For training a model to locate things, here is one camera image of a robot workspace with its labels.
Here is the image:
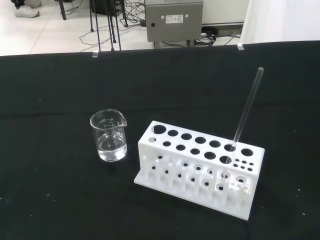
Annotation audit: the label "thin black floor cable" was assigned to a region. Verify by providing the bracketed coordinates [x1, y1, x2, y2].
[79, 24, 147, 47]

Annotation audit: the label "black furniture leg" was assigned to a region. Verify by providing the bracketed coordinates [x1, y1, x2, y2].
[59, 0, 68, 21]

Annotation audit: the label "person's foot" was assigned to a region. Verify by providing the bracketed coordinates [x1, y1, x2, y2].
[14, 5, 41, 19]

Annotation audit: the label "grey metal cabinet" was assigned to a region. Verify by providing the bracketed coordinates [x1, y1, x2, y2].
[145, 0, 204, 49]

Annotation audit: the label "black bench cloth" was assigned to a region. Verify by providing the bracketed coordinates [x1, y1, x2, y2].
[0, 39, 320, 240]

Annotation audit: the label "white test tube rack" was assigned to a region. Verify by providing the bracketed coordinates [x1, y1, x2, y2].
[133, 120, 266, 215]

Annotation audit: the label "white partition panel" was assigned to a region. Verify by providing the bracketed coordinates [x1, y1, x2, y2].
[240, 0, 320, 46]

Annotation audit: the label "black cable bundle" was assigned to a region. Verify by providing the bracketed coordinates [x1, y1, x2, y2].
[194, 25, 242, 48]

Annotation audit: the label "tangled black floor cables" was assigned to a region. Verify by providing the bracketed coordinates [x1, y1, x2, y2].
[119, 0, 149, 29]

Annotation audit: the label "clear glass beaker with water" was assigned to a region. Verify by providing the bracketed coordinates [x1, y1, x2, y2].
[89, 108, 129, 163]

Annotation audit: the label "black tripod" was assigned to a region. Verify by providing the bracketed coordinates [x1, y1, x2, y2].
[88, 0, 123, 52]

